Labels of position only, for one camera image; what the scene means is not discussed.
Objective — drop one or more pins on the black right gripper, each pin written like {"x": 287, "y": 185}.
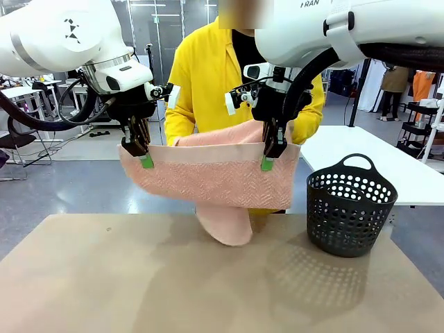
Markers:
{"x": 270, "y": 104}

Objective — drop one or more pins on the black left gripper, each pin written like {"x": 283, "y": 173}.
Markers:
{"x": 132, "y": 104}

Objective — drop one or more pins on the pink towel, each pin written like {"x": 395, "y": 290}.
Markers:
{"x": 215, "y": 180}

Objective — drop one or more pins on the dark perforated laundry basket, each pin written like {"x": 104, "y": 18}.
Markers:
{"x": 347, "y": 250}

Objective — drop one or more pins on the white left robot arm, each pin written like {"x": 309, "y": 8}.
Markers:
{"x": 52, "y": 31}

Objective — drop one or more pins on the left forearm yellow sleeve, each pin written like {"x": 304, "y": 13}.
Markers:
{"x": 314, "y": 118}

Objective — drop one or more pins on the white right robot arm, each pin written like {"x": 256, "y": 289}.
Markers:
{"x": 381, "y": 21}

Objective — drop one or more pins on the right forearm yellow sleeve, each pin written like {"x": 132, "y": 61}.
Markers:
{"x": 177, "y": 121}

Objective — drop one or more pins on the person's left hand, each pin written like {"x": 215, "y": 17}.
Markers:
{"x": 291, "y": 133}

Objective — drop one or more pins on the person's right hand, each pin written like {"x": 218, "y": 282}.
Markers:
{"x": 177, "y": 142}

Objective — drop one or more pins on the black power strip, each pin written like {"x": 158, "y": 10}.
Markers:
{"x": 100, "y": 134}

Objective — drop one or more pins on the white side table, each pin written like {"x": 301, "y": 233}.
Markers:
{"x": 329, "y": 145}

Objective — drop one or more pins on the black tripod stand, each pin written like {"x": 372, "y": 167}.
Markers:
{"x": 150, "y": 62}

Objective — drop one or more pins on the black suitcase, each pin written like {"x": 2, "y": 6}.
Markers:
{"x": 341, "y": 85}

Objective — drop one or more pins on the person in yellow hoodie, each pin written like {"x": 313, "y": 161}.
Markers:
{"x": 208, "y": 86}

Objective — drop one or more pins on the black stand pole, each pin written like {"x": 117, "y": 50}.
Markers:
{"x": 357, "y": 97}

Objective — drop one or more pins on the white reflector panel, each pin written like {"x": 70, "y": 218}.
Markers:
{"x": 373, "y": 90}

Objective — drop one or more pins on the black office chair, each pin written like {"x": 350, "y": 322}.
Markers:
{"x": 17, "y": 140}

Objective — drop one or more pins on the person in brown apron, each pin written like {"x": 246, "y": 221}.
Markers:
{"x": 393, "y": 83}

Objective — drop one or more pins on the white lab desk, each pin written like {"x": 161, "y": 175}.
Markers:
{"x": 21, "y": 92}

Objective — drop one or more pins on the black utility cart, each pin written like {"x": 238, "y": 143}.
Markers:
{"x": 412, "y": 130}

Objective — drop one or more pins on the figure in orange trousers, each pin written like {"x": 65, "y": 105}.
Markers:
{"x": 421, "y": 86}

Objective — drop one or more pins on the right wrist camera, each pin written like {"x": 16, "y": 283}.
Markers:
{"x": 230, "y": 104}

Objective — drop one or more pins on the white rack frame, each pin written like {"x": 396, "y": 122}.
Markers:
{"x": 431, "y": 138}

